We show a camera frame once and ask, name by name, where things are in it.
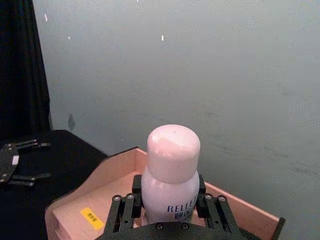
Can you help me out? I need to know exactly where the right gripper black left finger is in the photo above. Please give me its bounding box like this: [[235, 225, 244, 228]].
[[103, 174, 144, 233]]

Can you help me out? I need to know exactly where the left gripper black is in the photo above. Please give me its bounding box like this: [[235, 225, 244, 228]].
[[0, 139, 52, 188]]

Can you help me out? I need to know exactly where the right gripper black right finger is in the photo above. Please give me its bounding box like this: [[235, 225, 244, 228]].
[[195, 174, 243, 234]]

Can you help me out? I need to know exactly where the pink bottle with pink cap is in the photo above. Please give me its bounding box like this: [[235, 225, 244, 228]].
[[140, 124, 202, 225]]

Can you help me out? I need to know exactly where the black table cloth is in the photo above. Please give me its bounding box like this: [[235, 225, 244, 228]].
[[0, 129, 110, 240]]

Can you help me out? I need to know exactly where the yellow sticker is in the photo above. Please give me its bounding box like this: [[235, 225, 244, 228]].
[[79, 206, 105, 231]]

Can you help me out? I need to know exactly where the shallow brown cardboard tray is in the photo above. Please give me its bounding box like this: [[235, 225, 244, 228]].
[[44, 146, 286, 240]]

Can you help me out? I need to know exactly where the black curtain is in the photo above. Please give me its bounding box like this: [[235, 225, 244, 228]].
[[0, 0, 52, 141]]

